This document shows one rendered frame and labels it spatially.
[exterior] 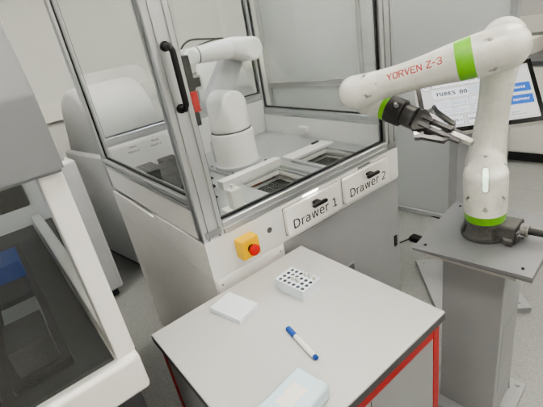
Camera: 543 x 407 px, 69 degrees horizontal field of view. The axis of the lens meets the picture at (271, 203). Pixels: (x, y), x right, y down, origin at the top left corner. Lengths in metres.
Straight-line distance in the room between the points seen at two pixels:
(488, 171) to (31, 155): 1.19
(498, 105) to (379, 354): 0.86
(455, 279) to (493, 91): 0.64
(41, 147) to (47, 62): 3.49
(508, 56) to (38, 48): 3.76
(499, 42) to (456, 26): 1.60
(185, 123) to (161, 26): 0.26
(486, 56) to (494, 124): 0.31
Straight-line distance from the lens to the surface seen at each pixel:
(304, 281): 1.27
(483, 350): 1.70
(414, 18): 2.95
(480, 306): 1.57
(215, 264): 1.33
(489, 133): 1.49
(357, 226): 1.78
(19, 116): 0.80
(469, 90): 2.10
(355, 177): 1.66
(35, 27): 4.29
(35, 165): 0.81
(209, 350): 1.17
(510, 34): 1.26
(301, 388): 0.96
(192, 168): 1.19
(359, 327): 1.15
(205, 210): 1.24
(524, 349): 2.26
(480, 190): 1.37
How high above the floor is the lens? 1.54
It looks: 24 degrees down
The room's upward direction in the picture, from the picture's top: 10 degrees counter-clockwise
